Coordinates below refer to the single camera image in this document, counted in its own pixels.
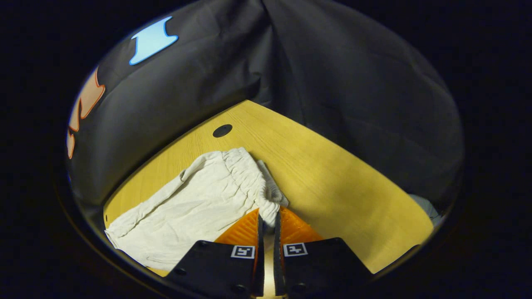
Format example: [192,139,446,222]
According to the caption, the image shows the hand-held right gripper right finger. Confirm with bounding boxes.
[273,206,374,297]

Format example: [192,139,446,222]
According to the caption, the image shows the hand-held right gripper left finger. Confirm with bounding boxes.
[165,208,265,298]

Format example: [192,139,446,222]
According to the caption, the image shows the cream white jeans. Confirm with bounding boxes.
[104,147,290,272]

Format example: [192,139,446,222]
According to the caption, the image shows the black backdrop cloth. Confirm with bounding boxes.
[66,0,465,208]

